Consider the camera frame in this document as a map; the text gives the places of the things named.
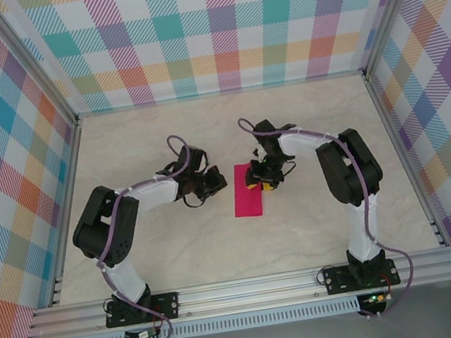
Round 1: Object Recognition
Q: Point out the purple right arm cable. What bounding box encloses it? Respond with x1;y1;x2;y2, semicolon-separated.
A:
236;97;421;336

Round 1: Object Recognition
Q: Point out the aluminium left frame post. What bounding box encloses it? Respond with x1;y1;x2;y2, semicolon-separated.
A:
0;0;82;138

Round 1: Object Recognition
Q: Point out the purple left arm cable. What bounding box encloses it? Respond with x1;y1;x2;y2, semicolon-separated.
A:
79;133;216;338

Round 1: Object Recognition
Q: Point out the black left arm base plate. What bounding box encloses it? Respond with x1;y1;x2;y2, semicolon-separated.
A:
103;291;183;329

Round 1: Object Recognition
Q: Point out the aluminium frame post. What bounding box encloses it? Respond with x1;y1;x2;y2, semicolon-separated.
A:
0;0;82;138
350;0;442;82

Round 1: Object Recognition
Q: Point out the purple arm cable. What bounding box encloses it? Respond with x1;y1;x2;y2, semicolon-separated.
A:
236;97;421;336
79;133;216;338

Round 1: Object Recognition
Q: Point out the green right circuit board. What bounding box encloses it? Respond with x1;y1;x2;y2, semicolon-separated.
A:
363;291;392;306

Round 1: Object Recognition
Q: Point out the aluminium rail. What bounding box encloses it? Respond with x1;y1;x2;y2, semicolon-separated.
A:
24;117;107;308
22;246;451;338
363;67;451;256

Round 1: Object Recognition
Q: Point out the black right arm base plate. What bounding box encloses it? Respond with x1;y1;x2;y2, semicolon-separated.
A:
322;257;401;297

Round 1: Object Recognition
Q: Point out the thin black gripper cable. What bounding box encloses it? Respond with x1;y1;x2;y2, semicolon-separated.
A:
278;153;300;180
181;190;210;210

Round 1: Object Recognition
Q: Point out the aluminium right frame post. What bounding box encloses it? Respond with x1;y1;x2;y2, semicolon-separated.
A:
350;0;442;82

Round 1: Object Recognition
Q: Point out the aluminium front rail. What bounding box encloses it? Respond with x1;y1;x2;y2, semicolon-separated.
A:
22;246;451;338

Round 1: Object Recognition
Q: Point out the thin black left gripper cable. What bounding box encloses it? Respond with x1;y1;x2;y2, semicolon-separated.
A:
181;190;210;210

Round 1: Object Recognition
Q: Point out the aluminium right side rail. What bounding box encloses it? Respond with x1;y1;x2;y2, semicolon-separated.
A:
363;67;451;256

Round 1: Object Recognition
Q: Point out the green left circuit board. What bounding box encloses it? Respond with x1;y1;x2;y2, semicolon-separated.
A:
124;327;162;338

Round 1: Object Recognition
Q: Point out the aluminium left side rail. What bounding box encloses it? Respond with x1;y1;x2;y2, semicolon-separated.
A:
24;117;107;308

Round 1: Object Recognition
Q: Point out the pink paper sheet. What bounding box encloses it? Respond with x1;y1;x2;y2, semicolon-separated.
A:
227;161;267;221

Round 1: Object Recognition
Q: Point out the green circuit board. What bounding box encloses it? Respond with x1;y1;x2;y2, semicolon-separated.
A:
124;327;162;338
363;291;392;306

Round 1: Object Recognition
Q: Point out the slotted grey cable duct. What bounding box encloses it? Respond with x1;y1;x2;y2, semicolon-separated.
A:
55;295;363;338

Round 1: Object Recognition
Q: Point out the thin black right gripper cable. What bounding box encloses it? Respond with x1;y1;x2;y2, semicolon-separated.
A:
278;153;300;180

